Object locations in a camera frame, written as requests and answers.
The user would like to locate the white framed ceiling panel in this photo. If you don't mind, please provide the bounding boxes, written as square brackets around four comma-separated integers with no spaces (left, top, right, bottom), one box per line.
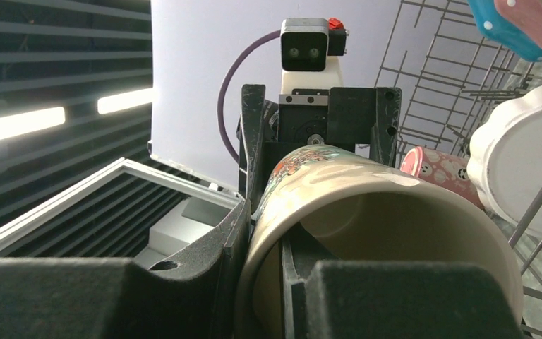
[0,158,239,257]

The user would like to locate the white scalloped bowl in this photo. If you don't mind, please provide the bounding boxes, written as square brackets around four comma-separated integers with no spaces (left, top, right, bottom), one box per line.
[466,85,542,224]

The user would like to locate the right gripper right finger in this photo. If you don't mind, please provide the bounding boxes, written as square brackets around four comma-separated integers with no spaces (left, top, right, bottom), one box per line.
[280,236,522,338]

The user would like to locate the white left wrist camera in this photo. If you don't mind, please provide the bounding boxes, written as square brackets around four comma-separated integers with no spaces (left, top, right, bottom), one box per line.
[279,18,349,95]

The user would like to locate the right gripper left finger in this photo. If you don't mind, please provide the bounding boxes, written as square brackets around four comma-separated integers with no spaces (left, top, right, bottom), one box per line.
[0,201,251,338]

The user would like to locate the ceiling light strips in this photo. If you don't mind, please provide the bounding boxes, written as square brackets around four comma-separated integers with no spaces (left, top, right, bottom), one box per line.
[0,88,154,140]

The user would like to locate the blue polka dot plate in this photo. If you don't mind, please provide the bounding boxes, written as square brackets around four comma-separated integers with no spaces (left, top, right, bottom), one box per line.
[466,0,542,62]

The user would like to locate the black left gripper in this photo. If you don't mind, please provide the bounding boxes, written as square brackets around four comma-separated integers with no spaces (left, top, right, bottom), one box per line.
[239,84,402,208]

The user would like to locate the grey wire dish rack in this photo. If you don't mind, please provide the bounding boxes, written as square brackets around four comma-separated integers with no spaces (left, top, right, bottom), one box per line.
[376,1,542,338]

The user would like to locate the beige ceramic mug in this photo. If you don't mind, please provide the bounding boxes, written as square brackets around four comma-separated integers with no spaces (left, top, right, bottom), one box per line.
[234,145,524,338]

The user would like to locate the pink ghost pattern mug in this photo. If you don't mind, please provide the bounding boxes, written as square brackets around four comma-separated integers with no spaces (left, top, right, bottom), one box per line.
[399,146,484,209]

